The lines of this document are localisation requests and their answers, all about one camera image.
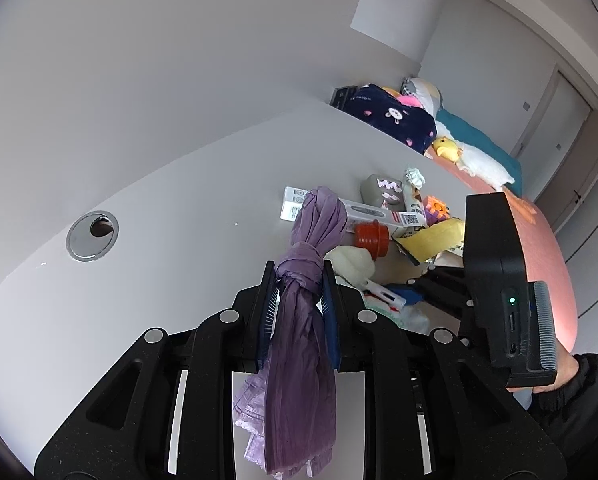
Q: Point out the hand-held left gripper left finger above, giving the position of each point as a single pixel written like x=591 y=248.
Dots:
x=268 y=305

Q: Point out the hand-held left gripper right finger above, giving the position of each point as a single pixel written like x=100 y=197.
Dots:
x=329 y=310

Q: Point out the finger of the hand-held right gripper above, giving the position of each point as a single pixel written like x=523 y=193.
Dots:
x=446 y=274
x=429 y=295

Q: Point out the yellow packet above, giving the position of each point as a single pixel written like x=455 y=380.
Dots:
x=436 y=240

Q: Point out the purple plastic bag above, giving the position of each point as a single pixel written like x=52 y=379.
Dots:
x=304 y=340

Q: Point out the small white plush toy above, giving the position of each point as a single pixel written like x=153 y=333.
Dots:
x=351 y=262

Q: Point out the purple orange toy cube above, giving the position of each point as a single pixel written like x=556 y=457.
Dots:
x=438 y=211

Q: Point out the long white carton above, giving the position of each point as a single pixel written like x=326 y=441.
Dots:
x=374 y=212

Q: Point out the crumpled clear plastic wrap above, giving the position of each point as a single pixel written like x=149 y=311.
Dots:
x=409 y=317

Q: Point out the pink bed sheet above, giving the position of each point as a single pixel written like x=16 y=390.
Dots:
x=544 y=250

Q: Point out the brown white snack wrapper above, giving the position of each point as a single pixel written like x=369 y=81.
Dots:
x=413 y=205

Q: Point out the crumpled white paper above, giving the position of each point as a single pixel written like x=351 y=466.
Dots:
x=414 y=176

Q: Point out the grey pink zigzag snack packet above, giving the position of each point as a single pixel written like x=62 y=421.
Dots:
x=381 y=191

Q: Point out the white goose plush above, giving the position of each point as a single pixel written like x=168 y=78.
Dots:
x=484 y=165

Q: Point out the teal pillow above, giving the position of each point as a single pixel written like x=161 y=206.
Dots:
x=479 y=145

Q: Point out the yellow duck plush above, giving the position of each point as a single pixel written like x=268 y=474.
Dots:
x=446 y=148

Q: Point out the grey door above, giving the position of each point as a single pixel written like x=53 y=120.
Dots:
x=554 y=130

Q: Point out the navy rabbit print blanket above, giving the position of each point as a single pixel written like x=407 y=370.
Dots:
x=394 y=115

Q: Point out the pink cloth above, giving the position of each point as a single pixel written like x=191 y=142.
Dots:
x=410 y=101

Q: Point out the patterned grey yellow pillow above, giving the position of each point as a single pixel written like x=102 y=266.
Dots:
x=421 y=91

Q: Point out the black box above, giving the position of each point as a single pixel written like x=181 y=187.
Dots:
x=341 y=96

